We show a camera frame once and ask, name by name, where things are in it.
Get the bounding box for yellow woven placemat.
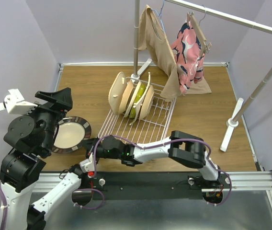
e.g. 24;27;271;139
129;72;151;126

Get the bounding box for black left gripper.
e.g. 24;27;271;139
22;86;74;153

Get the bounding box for beige plate orange leaves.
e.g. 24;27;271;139
138;85;154;120

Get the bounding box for blue wire hanger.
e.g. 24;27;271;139
151;0;165;32

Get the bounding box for green polka dot plate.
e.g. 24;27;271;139
129;83;146;118

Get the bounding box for white wire dish rack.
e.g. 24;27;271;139
98;83;176;144

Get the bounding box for beige hanging shirt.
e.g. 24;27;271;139
138;6;212;100

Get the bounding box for pink patterned hanging garment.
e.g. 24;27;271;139
170;22;204;94

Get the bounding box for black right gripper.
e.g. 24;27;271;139
80;137;122;163

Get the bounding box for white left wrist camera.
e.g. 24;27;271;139
0;89;38;115

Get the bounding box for black rimmed silver plate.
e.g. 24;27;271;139
52;116;91;154

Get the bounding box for white clothes rack frame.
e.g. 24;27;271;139
131;0;272;152

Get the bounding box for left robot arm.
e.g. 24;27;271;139
0;88;89;230

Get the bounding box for wooden clip hanger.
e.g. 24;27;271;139
187;12;212;57

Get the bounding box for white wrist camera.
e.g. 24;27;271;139
79;153;96;178
0;89;38;115

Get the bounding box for bird pattern beige plate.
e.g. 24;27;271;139
118;80;134;114

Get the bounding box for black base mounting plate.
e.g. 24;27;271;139
72;172;229;204

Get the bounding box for cream green floral plate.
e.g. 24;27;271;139
124;81;141;117

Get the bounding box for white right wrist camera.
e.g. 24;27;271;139
79;153;96;178

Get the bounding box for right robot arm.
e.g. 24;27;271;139
79;130;224;190

